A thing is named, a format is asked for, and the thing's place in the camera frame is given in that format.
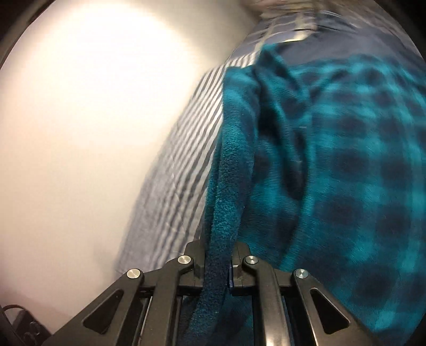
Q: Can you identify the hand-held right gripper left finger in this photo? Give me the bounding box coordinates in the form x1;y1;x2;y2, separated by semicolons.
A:
43;241;207;346

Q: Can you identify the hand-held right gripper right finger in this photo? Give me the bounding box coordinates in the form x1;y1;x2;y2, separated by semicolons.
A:
228;242;397;346

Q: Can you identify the teal plaid fleece garment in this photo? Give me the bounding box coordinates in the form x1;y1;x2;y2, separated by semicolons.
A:
180;43;426;346

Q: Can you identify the blue white striped quilt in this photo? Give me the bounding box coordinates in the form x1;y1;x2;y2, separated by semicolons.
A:
115;58;263;277

